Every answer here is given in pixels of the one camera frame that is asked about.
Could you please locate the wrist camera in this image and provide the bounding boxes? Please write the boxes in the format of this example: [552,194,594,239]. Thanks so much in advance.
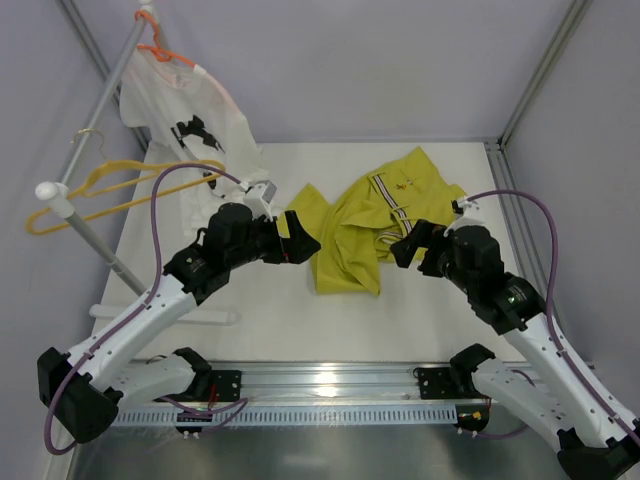
[242,180,277,220]
[447,197,485,234]

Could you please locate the slotted cable duct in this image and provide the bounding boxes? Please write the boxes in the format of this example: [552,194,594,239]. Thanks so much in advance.
[107,405,459,429]

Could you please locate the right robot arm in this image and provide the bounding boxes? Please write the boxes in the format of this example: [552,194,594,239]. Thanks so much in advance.
[391,220,639,479]

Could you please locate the yellow-green trousers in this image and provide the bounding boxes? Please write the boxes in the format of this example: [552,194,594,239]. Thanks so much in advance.
[287,147,466,296]

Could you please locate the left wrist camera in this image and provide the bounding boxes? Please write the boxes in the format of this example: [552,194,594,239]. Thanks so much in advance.
[242,180,277,220]

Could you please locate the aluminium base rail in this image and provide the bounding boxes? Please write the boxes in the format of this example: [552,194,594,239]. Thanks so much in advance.
[119,362,596,401]

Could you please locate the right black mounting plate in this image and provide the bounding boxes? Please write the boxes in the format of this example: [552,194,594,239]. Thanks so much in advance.
[413,367,457,400]

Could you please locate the grey clothes rack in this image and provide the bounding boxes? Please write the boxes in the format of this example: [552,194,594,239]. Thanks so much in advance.
[34,0,239,327]

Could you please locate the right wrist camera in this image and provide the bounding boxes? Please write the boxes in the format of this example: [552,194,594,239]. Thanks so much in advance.
[447,197,485,234]

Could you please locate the black mounting plate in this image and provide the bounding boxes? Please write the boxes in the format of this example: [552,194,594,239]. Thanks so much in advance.
[208,370,242,404]
[413,367,457,400]

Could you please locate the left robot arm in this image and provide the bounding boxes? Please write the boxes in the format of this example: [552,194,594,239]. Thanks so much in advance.
[37,203,321,444]

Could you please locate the orange plastic hanger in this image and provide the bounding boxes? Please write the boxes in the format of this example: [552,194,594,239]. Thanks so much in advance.
[134,9,196,69]

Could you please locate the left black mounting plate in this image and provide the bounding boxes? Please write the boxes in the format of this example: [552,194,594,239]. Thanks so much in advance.
[208,370,242,404]

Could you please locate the white printed t-shirt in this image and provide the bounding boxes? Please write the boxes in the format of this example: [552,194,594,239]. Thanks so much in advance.
[118,47,275,241]

